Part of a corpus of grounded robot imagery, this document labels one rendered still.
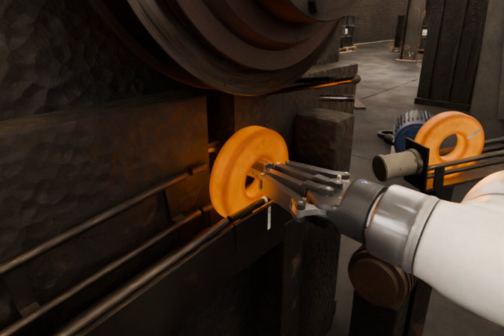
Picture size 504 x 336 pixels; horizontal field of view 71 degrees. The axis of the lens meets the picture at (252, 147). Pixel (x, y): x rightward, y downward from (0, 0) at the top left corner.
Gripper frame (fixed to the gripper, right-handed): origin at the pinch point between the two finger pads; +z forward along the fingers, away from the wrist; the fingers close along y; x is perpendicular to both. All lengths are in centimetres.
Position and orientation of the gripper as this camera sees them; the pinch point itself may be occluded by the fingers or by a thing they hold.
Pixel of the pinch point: (253, 166)
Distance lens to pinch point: 55.6
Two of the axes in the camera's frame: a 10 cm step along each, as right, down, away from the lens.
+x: 0.3, -9.3, -3.7
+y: 6.6, -2.6, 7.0
